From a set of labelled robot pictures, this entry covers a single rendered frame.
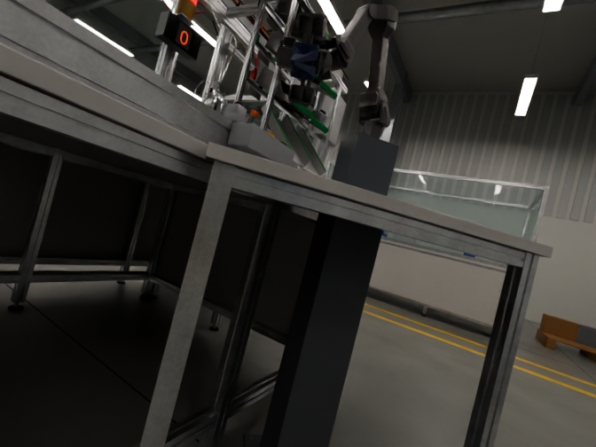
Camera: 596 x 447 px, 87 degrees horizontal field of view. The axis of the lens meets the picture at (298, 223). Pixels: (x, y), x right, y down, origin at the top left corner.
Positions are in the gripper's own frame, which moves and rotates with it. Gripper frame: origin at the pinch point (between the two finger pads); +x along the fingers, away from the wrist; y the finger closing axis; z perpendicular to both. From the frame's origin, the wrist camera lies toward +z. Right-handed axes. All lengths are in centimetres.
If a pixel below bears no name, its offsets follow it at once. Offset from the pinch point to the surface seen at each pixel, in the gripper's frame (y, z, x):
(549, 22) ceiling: 90, -196, -741
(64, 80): -4.3, 15.9, 41.5
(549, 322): -307, -298, -388
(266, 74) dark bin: -11, 36, -58
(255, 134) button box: -17.1, 7.5, 3.2
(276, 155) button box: -23.9, 4.8, -4.4
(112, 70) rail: -4.5, 21.8, 28.9
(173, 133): -13.1, 11.5, 27.0
